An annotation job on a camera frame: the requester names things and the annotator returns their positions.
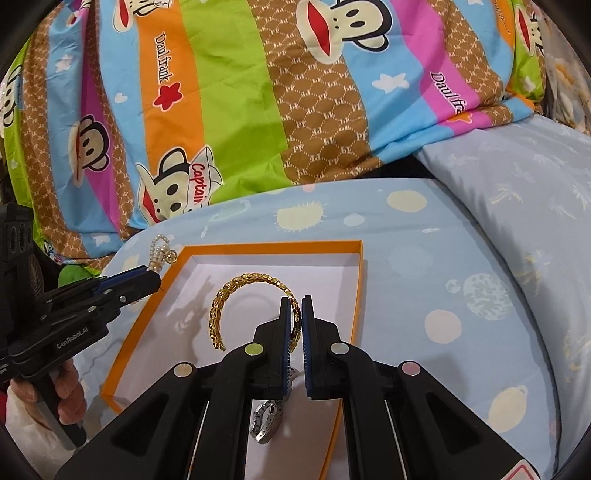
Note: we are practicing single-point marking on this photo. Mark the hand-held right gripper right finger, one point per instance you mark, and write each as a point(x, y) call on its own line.
point(306, 332)

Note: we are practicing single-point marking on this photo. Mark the light blue pillow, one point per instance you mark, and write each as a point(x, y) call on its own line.
point(531, 207)

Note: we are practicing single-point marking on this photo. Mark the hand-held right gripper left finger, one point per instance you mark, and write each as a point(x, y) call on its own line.
point(288, 332)

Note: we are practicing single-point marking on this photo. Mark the dark fan grille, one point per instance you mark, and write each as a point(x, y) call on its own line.
point(35, 270)

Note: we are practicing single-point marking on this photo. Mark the colourful monkey printed blanket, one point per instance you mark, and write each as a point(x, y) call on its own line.
point(231, 92)

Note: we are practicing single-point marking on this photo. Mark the orange cardboard box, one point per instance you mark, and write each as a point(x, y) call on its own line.
point(258, 272)

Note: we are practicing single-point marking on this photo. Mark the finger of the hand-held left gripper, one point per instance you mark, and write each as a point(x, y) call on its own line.
point(138, 288)
point(124, 276)

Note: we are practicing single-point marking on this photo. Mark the light blue planet bedsheet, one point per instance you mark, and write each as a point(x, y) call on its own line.
point(415, 277)

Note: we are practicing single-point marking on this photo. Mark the grey floral cloth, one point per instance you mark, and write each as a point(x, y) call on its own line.
point(565, 78)

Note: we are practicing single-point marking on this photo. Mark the person's left hand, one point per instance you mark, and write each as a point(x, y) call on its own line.
point(69, 392)

